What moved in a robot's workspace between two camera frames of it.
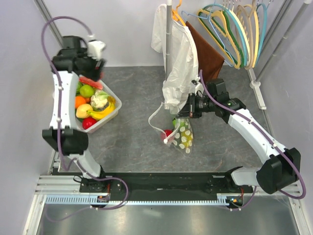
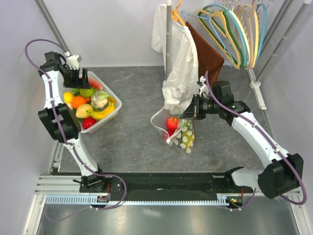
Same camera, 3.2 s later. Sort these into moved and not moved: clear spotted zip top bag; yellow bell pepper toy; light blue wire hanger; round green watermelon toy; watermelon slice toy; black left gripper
Moved: black left gripper; round green watermelon toy
Not moved: yellow bell pepper toy; watermelon slice toy; light blue wire hanger; clear spotted zip top bag
